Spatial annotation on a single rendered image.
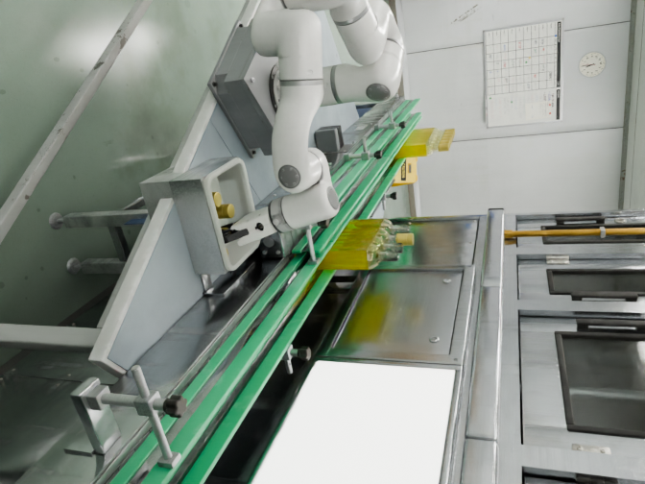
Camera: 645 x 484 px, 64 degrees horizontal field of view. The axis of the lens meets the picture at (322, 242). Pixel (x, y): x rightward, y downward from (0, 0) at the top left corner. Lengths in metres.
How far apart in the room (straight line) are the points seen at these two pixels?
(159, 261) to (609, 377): 0.95
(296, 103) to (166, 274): 0.44
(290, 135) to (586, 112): 6.43
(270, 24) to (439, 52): 6.14
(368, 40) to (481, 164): 6.22
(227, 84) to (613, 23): 6.20
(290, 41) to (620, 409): 0.92
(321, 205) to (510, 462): 0.57
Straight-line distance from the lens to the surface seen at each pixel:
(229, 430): 0.96
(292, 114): 0.99
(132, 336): 1.05
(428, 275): 1.52
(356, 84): 1.28
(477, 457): 0.98
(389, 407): 1.07
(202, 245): 1.15
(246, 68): 1.29
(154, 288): 1.09
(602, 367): 1.27
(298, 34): 1.01
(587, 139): 7.34
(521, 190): 7.47
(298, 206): 1.05
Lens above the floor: 1.43
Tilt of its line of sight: 20 degrees down
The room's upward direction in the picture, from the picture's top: 89 degrees clockwise
